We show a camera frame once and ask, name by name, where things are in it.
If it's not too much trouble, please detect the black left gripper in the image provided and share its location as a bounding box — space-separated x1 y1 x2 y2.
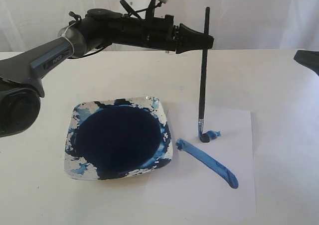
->
119 14 214 54

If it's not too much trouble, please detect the white paper sheet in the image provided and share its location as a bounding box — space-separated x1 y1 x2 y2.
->
145 104 255 213

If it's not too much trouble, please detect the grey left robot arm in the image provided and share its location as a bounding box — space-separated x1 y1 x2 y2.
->
0 8 214 137

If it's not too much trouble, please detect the white dish with blue paint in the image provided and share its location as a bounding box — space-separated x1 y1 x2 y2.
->
64 96 173 180

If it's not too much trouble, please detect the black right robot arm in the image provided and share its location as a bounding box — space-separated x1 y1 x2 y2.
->
294 50 319 75

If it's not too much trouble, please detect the white backdrop cloth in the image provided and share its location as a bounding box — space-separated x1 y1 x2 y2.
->
0 0 319 52

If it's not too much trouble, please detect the black paintbrush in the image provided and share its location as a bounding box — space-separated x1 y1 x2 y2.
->
197 6 211 143

